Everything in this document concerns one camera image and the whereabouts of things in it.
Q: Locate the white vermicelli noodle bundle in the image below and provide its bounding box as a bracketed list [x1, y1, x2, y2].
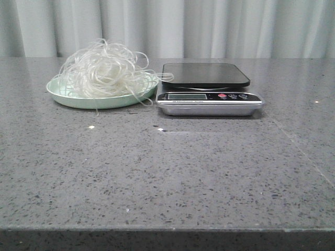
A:
[53, 39, 174, 106]

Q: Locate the black digital kitchen scale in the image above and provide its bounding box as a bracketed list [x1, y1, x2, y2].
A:
[156, 63, 264, 116]

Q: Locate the light green round plate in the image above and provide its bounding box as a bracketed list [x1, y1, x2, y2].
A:
[46, 73, 159, 110]

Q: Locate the white pleated curtain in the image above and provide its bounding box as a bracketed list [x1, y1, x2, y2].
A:
[1, 1, 334, 58]

